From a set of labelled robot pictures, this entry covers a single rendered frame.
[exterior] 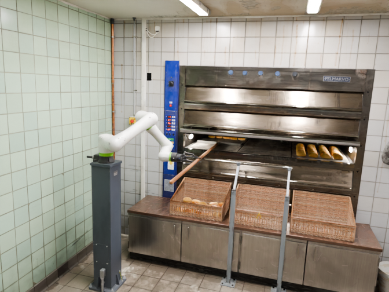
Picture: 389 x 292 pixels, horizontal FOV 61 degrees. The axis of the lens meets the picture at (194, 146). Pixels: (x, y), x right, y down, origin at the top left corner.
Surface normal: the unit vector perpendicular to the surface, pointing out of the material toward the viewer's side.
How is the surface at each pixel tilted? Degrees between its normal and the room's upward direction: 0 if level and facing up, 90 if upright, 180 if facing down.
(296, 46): 90
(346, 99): 70
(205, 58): 90
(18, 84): 90
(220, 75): 90
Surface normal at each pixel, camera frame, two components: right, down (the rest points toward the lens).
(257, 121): -0.25, -0.18
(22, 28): 0.96, 0.09
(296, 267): -0.29, 0.17
